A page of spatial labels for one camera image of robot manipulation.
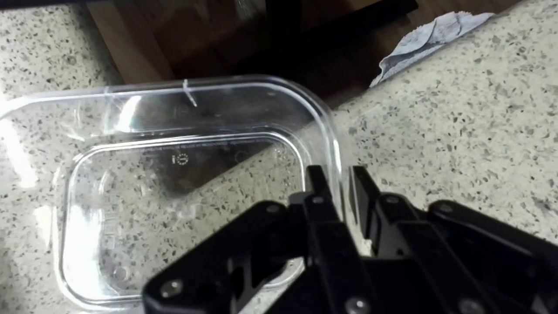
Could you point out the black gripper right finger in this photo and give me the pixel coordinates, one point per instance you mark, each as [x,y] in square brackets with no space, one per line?
[465,261]

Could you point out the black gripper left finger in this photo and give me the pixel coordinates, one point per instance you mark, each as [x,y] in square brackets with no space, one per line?
[280,261]

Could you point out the transparent plastic container bowl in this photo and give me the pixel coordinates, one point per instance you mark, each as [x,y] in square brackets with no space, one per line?
[175,174]

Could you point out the grey cloth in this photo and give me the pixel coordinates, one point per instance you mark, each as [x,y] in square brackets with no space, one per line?
[419,43]

